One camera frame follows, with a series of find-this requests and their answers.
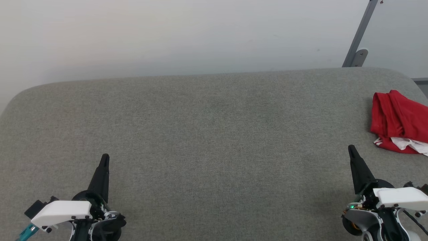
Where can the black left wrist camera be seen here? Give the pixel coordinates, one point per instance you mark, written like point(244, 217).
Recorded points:
point(33, 207)

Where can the grey fabric sofa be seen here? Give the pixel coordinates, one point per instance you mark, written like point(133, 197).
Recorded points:
point(214, 134)

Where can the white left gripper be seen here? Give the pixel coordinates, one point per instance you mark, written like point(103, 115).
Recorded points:
point(60, 211)

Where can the red and white jersey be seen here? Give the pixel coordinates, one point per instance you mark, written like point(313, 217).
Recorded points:
point(398, 117)

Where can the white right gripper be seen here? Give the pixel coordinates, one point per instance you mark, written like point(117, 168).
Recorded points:
point(401, 197)

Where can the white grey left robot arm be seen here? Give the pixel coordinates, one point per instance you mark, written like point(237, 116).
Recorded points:
point(107, 227)

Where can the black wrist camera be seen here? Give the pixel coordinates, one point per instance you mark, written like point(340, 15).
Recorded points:
point(33, 207)
point(424, 189)

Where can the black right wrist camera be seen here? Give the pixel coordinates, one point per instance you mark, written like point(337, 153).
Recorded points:
point(424, 189)

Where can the dark grey skirting strip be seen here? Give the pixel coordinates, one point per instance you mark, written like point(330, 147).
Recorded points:
point(420, 81)

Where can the teal left camera connector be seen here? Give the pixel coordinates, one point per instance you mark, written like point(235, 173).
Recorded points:
point(26, 232)

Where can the grey metal pole with bracket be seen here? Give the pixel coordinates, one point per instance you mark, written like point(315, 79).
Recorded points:
point(359, 33)

